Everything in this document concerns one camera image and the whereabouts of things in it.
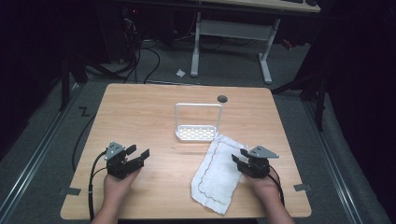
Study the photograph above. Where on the white cloth with stitched border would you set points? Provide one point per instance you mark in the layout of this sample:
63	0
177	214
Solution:
218	177

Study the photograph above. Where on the white plastic rack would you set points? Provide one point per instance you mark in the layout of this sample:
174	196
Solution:
196	133

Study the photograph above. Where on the dark computer tower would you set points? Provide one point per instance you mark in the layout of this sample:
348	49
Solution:
116	34

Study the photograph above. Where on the metal floor rail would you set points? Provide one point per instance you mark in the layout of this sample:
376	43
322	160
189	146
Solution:
40	149
334	165

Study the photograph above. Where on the black metal stand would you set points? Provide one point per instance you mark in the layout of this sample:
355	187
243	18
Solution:
64	84
319	102

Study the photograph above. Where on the person's left hand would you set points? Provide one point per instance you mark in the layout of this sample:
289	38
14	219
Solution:
116	188

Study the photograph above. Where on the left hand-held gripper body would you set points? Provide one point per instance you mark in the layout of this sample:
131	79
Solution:
116	166

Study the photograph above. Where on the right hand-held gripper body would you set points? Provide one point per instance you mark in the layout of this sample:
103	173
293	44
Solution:
257	166

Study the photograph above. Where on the small red object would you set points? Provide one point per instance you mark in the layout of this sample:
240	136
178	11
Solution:
287	44

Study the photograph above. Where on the black round table grommet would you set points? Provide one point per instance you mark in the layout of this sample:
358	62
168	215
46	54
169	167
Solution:
222	99

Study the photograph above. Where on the crumpled white paper scrap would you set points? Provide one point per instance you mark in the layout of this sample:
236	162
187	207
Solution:
180	73

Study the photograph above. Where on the black floor tape mark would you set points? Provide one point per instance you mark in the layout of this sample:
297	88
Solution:
84	111

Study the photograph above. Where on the person's right hand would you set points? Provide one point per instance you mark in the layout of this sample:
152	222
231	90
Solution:
266	188

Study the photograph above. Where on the grey tape strip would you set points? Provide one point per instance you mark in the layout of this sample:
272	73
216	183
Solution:
72	191
302	187

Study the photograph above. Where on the white-legged desk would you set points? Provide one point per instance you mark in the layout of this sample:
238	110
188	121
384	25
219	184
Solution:
236	30

